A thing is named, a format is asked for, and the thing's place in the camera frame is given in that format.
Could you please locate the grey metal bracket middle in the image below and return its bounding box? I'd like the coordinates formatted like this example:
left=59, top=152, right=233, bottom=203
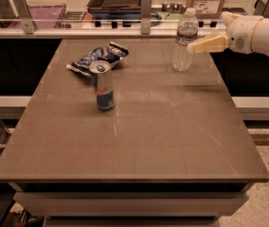
left=141, top=0, right=152, bottom=35

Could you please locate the blue crumpled chip bag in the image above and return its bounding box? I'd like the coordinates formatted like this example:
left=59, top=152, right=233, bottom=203
left=66, top=42, right=129, bottom=78

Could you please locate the clear plastic water bottle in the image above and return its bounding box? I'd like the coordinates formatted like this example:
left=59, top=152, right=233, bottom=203
left=172, top=8, right=199, bottom=72

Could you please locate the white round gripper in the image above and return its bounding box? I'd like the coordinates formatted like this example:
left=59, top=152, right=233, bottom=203
left=188, top=11, right=263, bottom=54

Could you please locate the grey metal bracket left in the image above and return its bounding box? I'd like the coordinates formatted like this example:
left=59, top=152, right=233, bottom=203
left=13, top=0, right=36, bottom=34

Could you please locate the silver blue energy drink can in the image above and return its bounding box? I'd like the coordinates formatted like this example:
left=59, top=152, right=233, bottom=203
left=89, top=61, right=115, bottom=111

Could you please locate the dark open case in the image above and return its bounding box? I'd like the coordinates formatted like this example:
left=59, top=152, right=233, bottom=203
left=87, top=0, right=141, bottom=20

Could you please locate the grey table base drawer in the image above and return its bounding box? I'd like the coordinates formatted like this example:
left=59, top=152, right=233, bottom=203
left=14, top=192, right=248, bottom=227

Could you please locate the purple plastic tray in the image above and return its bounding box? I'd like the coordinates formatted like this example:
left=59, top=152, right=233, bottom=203
left=8, top=3, right=68, bottom=29

